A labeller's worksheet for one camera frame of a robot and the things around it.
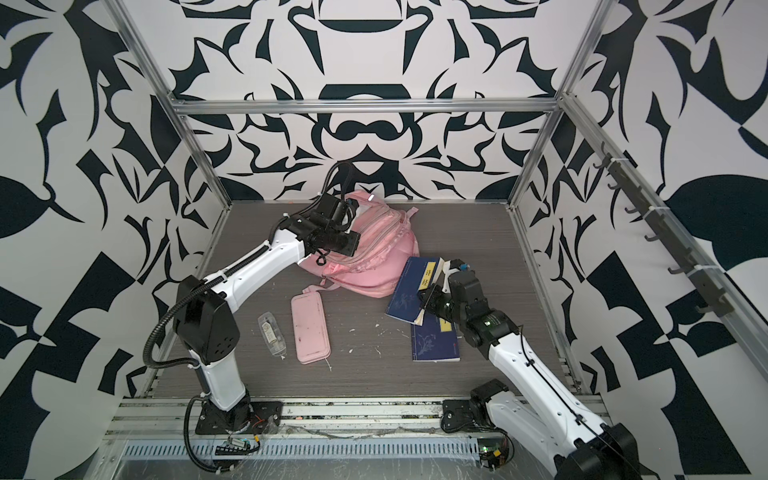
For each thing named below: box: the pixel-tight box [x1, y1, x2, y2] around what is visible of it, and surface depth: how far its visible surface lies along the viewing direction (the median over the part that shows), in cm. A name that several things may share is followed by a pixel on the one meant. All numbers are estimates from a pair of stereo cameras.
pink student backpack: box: [300, 190, 420, 299], surface depth 91 cm
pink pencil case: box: [290, 291, 331, 365], surface depth 87 cm
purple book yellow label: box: [411, 313, 461, 363], surface depth 87 cm
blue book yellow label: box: [385, 256, 445, 326], surface depth 83 cm
